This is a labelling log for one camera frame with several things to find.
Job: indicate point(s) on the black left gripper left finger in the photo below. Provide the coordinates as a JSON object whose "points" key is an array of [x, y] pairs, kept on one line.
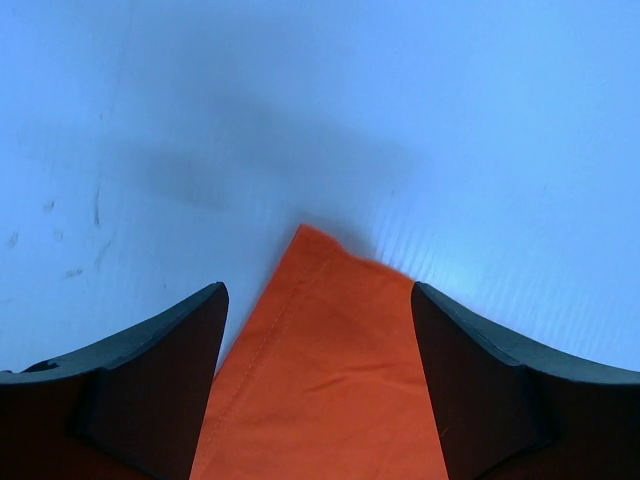
{"points": [[129, 406]]}

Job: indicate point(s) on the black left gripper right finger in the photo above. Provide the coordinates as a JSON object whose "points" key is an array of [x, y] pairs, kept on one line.
{"points": [[509, 407]]}

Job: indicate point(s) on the orange t shirt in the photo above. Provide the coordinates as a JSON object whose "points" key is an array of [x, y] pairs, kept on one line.
{"points": [[325, 380]]}

